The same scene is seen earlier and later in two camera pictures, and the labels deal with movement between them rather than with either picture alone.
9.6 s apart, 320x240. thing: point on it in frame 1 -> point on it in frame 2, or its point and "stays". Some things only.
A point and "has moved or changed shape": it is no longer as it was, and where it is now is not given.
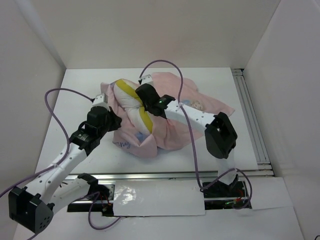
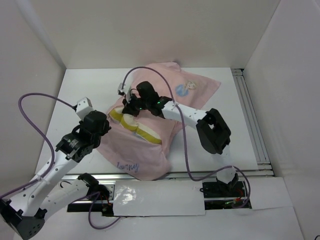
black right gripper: (145, 106) stays
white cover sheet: (158, 198) stays
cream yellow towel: (125, 91) has moved or changed shape
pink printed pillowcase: (168, 133) has moved or changed shape
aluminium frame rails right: (246, 100) stays
